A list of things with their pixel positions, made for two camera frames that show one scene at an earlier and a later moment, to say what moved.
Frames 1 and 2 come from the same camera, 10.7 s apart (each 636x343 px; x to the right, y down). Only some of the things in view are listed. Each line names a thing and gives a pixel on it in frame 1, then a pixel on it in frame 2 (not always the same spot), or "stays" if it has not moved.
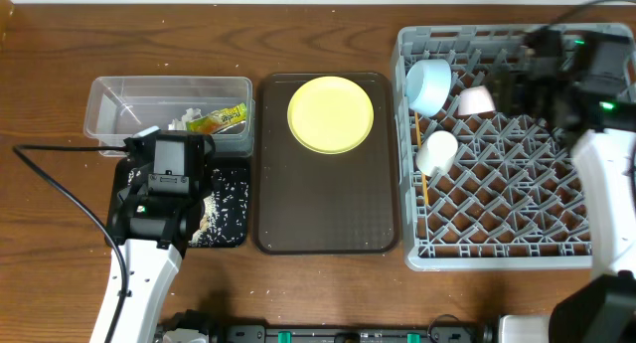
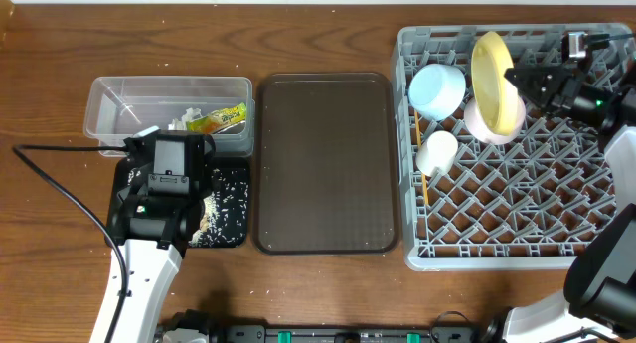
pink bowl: (475, 99) to (478, 130)
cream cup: (435, 157) stays
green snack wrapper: (219, 120) stays
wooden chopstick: (419, 142) stays
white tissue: (180, 125) stays
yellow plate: (330, 114) to (495, 93)
